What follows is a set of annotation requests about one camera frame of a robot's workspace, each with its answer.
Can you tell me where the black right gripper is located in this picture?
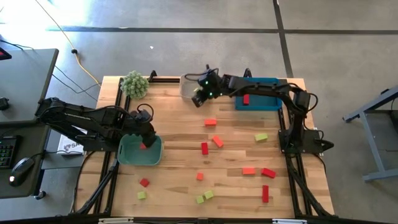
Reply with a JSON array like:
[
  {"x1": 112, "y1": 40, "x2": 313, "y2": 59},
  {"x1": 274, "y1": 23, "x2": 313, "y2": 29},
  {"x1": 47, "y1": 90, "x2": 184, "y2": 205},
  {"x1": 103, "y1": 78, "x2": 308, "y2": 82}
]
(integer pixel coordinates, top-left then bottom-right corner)
[{"x1": 191, "y1": 72, "x2": 223, "y2": 108}]

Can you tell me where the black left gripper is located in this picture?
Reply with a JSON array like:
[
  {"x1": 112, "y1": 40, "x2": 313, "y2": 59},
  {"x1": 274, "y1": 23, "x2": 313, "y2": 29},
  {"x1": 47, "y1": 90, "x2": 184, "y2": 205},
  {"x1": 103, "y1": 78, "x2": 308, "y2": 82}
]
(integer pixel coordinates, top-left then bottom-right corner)
[{"x1": 132, "y1": 109, "x2": 158, "y2": 149}]

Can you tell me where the white plastic bin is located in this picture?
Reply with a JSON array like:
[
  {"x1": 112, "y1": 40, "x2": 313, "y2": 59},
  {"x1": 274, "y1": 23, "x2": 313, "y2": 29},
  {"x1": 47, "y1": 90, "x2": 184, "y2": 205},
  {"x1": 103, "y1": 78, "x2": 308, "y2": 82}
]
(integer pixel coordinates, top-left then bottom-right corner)
[{"x1": 179, "y1": 74, "x2": 205, "y2": 100}]

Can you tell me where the teal plastic bin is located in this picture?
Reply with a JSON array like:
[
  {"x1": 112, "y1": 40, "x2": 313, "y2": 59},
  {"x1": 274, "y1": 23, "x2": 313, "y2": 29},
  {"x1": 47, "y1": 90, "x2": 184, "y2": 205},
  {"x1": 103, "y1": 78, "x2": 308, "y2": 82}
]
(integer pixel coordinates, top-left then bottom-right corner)
[{"x1": 116, "y1": 133, "x2": 164, "y2": 166}]

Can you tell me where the green potted plant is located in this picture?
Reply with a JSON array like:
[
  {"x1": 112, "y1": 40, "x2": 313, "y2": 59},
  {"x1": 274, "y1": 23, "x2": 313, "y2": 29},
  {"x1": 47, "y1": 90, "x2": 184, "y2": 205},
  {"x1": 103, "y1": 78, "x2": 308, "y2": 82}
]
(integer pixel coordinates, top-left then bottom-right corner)
[{"x1": 119, "y1": 70, "x2": 150, "y2": 100}]

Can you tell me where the blue plastic bin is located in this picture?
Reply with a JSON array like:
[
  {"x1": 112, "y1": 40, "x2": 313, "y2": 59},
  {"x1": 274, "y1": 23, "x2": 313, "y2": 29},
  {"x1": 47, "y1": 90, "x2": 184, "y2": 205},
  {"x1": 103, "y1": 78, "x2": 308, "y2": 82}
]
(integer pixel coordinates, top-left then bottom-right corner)
[{"x1": 233, "y1": 77, "x2": 283, "y2": 112}]

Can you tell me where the white plastic strip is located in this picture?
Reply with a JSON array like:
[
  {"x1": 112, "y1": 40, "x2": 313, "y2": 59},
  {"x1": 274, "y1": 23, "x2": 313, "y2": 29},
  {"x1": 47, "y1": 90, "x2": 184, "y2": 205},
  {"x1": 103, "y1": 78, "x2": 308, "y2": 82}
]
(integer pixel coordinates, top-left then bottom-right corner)
[
  {"x1": 272, "y1": 218, "x2": 308, "y2": 224},
  {"x1": 98, "y1": 217, "x2": 135, "y2": 224}
]

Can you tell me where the dark desk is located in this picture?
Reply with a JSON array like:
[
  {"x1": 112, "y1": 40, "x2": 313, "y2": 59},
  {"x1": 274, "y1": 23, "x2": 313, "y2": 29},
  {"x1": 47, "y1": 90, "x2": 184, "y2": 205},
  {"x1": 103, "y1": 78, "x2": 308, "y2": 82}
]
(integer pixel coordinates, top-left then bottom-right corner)
[{"x1": 0, "y1": 123, "x2": 51, "y2": 199}]

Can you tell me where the black computer mouse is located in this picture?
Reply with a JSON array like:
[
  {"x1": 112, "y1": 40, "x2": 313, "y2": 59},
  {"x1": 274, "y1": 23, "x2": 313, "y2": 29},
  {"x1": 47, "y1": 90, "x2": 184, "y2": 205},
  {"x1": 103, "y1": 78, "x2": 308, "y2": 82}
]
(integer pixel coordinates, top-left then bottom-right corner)
[{"x1": 8, "y1": 157, "x2": 35, "y2": 187}]

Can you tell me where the grey desk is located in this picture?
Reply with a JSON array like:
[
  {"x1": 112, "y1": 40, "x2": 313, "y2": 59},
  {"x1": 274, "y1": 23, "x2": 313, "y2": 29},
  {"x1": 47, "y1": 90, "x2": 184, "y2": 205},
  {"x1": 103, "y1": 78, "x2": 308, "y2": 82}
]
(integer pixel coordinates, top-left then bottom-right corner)
[{"x1": 0, "y1": 48, "x2": 60, "y2": 126}]

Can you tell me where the black keyboard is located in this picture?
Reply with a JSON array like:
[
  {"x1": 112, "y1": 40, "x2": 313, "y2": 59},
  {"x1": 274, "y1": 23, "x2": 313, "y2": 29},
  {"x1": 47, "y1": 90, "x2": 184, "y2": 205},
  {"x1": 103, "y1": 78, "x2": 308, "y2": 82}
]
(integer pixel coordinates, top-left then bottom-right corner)
[{"x1": 0, "y1": 135, "x2": 22, "y2": 170}]

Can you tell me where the blue-grey metal stand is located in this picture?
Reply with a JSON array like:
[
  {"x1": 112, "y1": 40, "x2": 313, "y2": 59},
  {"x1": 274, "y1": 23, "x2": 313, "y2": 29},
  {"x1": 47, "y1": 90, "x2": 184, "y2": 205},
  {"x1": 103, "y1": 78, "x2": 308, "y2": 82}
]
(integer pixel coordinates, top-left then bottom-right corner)
[{"x1": 343, "y1": 85, "x2": 398, "y2": 183}]

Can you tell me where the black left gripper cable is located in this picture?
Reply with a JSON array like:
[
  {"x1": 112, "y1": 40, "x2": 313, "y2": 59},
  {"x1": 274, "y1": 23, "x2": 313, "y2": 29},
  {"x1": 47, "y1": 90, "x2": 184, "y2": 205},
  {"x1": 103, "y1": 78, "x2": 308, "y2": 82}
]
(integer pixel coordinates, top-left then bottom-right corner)
[{"x1": 136, "y1": 103, "x2": 155, "y2": 123}]

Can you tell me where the yellow floor cable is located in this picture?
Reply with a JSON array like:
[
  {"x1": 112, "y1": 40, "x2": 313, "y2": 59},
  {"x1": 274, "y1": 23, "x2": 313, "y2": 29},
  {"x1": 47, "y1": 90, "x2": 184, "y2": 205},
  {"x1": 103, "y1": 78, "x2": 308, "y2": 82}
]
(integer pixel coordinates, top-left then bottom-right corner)
[{"x1": 33, "y1": 0, "x2": 103, "y2": 88}]

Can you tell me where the black floor cable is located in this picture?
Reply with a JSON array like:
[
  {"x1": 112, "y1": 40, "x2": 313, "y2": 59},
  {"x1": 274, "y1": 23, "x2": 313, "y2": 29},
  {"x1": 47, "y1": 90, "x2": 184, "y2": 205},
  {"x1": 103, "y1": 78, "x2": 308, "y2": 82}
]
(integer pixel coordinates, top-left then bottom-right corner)
[
  {"x1": 0, "y1": 39, "x2": 35, "y2": 51},
  {"x1": 54, "y1": 65, "x2": 99, "y2": 102},
  {"x1": 51, "y1": 73, "x2": 101, "y2": 94}
]

